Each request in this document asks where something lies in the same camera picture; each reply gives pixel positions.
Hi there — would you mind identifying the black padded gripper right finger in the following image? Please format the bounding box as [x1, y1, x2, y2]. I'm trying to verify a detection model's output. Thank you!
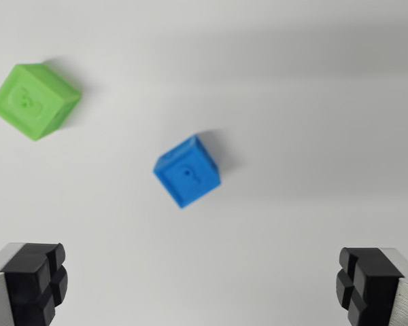
[335, 247, 408, 326]

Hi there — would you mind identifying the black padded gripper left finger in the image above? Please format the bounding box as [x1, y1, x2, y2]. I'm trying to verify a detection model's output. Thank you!
[0, 242, 69, 326]

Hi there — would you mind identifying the blue number cube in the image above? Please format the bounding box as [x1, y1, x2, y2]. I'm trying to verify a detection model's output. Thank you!
[152, 134, 222, 209]

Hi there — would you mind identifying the green number cube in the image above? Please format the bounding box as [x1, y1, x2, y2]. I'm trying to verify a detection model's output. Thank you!
[0, 62, 82, 142]

